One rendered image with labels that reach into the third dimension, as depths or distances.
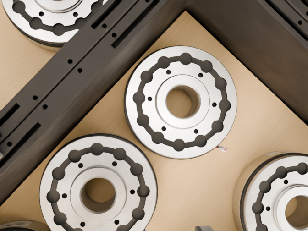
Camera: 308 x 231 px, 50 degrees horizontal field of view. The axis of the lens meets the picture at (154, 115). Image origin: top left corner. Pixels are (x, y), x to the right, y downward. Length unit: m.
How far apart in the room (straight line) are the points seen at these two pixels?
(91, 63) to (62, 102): 0.03
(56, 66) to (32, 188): 0.15
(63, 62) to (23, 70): 0.12
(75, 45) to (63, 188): 0.13
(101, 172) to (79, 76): 0.10
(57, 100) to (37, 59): 0.12
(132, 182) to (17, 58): 0.16
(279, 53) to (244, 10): 0.05
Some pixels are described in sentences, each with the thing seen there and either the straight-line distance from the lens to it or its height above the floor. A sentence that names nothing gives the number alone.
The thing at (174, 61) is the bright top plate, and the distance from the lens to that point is 0.30.
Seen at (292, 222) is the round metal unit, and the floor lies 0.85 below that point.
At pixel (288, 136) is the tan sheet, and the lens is 0.36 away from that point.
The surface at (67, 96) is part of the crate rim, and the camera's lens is 0.22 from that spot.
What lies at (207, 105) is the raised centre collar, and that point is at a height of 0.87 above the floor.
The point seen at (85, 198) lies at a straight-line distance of 0.31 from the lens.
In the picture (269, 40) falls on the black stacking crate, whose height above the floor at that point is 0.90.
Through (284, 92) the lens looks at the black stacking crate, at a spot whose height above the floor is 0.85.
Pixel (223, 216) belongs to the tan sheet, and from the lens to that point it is 0.35.
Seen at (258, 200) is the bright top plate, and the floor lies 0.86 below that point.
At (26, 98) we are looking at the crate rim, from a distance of 0.23.
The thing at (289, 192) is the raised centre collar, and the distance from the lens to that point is 0.32.
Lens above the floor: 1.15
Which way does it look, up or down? 85 degrees down
